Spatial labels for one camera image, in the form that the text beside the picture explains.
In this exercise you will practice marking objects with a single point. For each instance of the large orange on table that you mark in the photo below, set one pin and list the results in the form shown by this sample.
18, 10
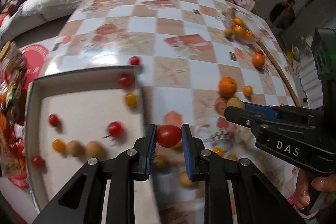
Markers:
258, 60

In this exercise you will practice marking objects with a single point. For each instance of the pile of snack packets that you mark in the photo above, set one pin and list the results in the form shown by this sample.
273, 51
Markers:
13, 103

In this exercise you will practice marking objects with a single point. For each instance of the clear glass fruit bowl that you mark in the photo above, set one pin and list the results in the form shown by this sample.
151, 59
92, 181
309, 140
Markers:
250, 24

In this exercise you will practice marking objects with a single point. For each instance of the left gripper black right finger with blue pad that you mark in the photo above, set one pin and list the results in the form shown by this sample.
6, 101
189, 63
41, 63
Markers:
234, 190

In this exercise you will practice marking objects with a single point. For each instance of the yellow cherry tomato in tray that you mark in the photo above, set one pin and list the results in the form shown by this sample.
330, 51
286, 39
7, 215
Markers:
59, 146
130, 100

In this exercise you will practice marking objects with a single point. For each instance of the brown longan at gripper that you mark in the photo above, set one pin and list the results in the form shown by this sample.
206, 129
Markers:
235, 102

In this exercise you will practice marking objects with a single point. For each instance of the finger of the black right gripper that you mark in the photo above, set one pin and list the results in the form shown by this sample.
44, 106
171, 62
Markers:
247, 115

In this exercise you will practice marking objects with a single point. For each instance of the red cherry tomato by tray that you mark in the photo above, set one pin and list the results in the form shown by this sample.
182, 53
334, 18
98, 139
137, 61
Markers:
135, 60

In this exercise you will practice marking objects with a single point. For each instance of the glass jar with wooden lid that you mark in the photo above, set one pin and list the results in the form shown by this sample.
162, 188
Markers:
13, 62

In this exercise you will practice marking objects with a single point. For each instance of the person's hand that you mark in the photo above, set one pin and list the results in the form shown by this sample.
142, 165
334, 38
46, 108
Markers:
305, 188

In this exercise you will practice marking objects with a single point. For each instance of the brown longan fruit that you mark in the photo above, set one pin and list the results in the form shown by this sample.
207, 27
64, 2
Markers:
75, 149

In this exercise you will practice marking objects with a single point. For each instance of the white tray with dark rim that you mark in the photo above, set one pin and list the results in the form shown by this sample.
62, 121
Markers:
86, 102

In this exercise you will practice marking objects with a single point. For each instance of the brown longan near bowl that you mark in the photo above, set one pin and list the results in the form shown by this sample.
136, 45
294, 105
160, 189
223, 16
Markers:
228, 33

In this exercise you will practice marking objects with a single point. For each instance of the wooden table edge rim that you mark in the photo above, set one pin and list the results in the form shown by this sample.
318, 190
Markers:
281, 73

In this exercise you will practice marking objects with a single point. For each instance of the checkered patterned tablecloth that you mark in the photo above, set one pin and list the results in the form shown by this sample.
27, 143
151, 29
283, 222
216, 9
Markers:
184, 54

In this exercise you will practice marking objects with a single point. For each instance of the brown longan on table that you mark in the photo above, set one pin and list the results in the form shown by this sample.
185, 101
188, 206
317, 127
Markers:
95, 149
185, 181

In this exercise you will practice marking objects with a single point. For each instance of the red cherry tomato in tray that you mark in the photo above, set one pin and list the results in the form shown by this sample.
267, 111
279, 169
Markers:
125, 81
115, 129
54, 120
38, 162

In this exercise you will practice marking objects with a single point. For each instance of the orange in bowl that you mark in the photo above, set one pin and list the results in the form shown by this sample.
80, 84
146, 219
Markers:
248, 35
238, 31
238, 21

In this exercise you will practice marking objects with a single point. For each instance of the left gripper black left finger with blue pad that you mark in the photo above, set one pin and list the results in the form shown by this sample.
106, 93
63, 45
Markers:
103, 189

